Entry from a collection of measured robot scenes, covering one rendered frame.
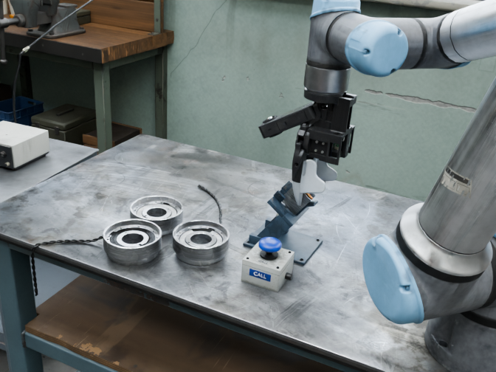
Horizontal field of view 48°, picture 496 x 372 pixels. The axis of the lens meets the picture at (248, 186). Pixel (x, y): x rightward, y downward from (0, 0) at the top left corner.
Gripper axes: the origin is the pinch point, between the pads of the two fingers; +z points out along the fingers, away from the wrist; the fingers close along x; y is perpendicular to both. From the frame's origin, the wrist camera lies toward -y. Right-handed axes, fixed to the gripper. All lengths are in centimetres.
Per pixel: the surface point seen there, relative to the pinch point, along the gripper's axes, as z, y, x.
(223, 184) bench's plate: 11.8, -25.8, 16.8
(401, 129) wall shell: 32, -11, 149
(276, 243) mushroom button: 4.5, 1.0, -12.2
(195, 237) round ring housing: 9.6, -16.1, -10.6
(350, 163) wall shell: 53, -30, 148
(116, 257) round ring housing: 10.0, -24.4, -23.6
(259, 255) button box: 7.4, -1.7, -13.0
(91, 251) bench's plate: 11.8, -31.3, -22.4
